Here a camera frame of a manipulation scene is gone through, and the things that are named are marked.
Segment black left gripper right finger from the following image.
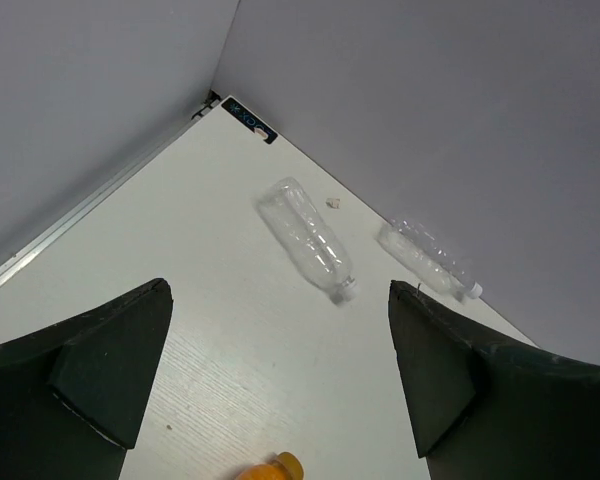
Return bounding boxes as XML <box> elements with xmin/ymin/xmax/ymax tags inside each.
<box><xmin>388</xmin><ymin>281</ymin><xmax>600</xmax><ymax>479</ymax></box>

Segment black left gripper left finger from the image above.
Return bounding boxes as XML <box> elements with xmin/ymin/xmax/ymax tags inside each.
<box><xmin>0</xmin><ymin>278</ymin><xmax>173</xmax><ymax>479</ymax></box>

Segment orange juice bottle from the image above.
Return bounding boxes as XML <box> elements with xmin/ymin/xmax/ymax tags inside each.
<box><xmin>236</xmin><ymin>452</ymin><xmax>305</xmax><ymax>480</ymax></box>

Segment small paper scrap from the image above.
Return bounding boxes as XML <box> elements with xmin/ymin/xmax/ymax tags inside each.
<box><xmin>326</xmin><ymin>198</ymin><xmax>341</xmax><ymax>209</ymax></box>

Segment clear bottle near left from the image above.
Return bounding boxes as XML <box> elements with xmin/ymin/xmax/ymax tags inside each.
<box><xmin>255</xmin><ymin>177</ymin><xmax>359</xmax><ymax>304</ymax></box>

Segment black logo sticker left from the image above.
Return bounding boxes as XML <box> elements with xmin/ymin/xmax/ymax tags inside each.
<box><xmin>221</xmin><ymin>98</ymin><xmax>278</xmax><ymax>145</ymax></box>

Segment clear bottle at back wall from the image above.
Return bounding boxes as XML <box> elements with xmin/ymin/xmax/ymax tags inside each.
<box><xmin>376</xmin><ymin>218</ymin><xmax>483</xmax><ymax>302</ymax></box>

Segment aluminium table rail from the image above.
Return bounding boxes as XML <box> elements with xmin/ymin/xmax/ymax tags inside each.
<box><xmin>0</xmin><ymin>89</ymin><xmax>222</xmax><ymax>288</ymax></box>

